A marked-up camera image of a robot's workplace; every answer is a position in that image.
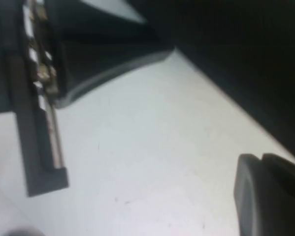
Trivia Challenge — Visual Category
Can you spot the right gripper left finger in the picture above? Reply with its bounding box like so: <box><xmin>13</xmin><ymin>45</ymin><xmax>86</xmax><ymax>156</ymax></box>
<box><xmin>233</xmin><ymin>153</ymin><xmax>295</xmax><ymax>236</ymax></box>

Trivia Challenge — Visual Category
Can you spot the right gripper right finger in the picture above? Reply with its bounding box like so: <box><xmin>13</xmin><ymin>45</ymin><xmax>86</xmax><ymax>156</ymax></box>
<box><xmin>262</xmin><ymin>152</ymin><xmax>295</xmax><ymax>204</ymax></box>

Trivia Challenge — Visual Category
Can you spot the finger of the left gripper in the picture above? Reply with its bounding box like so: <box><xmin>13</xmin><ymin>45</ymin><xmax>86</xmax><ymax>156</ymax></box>
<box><xmin>45</xmin><ymin>0</ymin><xmax>176</xmax><ymax>109</ymax></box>

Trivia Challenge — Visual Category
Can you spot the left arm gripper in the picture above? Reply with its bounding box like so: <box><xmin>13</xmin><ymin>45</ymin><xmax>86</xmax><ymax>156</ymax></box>
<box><xmin>0</xmin><ymin>0</ymin><xmax>69</xmax><ymax>198</ymax></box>

